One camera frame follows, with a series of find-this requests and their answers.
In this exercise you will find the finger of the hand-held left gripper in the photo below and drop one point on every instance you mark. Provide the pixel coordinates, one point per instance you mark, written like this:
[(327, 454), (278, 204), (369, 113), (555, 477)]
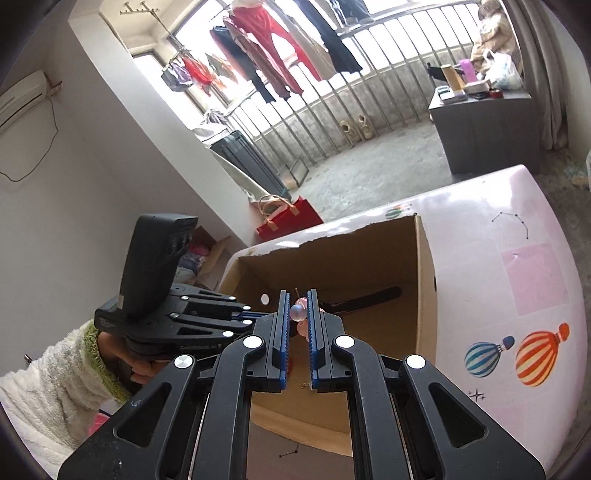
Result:
[(207, 302), (207, 330)]

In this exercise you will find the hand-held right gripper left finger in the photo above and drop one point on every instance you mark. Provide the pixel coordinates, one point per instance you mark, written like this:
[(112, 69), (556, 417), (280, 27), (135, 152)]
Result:
[(285, 341)]

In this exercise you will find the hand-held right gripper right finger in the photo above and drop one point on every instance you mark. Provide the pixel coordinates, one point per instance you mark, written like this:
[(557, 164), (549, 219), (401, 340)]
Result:
[(314, 341)]

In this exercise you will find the pink and black wristwatch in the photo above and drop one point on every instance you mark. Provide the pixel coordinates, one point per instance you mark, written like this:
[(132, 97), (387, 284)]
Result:
[(369, 297)]

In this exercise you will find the brown cardboard box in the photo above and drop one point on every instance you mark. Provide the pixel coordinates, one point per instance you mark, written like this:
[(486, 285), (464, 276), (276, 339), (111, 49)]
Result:
[(427, 323)]

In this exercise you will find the person's left forearm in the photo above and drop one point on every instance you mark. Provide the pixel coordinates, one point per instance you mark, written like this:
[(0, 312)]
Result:
[(46, 392)]

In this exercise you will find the person's left hand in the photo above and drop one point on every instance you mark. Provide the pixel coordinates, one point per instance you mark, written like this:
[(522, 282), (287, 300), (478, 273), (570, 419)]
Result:
[(107, 348)]

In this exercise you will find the open cardboard box of clothes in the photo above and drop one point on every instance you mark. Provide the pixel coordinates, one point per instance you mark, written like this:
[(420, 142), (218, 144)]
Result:
[(217, 263)]

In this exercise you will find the red gift bag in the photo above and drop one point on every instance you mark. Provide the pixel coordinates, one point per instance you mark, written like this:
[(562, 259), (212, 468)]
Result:
[(295, 221)]

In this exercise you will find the black folded rack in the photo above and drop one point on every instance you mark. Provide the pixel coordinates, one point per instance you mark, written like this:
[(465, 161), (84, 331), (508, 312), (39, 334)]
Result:
[(249, 161)]

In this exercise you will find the white air conditioner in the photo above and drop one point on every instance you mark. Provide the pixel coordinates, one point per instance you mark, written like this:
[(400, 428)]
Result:
[(23, 99)]

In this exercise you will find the beige shoe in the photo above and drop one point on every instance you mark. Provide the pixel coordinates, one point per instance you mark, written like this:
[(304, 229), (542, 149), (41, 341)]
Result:
[(364, 127), (349, 134)]

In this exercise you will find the row of hanging clothes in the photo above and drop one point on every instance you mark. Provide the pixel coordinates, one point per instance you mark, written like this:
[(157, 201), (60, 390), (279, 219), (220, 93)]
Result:
[(272, 41)]

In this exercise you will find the metal balcony railing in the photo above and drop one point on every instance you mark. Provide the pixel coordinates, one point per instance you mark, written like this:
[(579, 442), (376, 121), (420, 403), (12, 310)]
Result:
[(383, 99)]

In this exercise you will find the grey cabinet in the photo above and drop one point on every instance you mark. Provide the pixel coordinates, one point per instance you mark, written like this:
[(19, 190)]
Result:
[(485, 134)]

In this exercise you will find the tan cylinder container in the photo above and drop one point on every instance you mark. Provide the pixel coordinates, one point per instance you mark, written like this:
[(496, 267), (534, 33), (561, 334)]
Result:
[(451, 77)]

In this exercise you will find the pink bottle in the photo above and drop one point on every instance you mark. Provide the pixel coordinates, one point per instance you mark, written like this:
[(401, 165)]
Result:
[(467, 71)]

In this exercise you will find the white plastic bag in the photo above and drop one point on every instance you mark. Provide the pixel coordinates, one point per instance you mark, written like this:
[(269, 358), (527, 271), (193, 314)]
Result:
[(503, 74)]

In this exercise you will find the grey curtain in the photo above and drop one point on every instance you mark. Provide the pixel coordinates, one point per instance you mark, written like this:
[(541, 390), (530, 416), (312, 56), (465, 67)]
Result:
[(545, 69)]

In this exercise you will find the beige bedding pile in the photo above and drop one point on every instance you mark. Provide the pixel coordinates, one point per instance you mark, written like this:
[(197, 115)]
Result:
[(496, 32)]

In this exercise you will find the black empty frame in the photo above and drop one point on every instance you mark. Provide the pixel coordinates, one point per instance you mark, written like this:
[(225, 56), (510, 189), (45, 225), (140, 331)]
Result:
[(304, 167)]

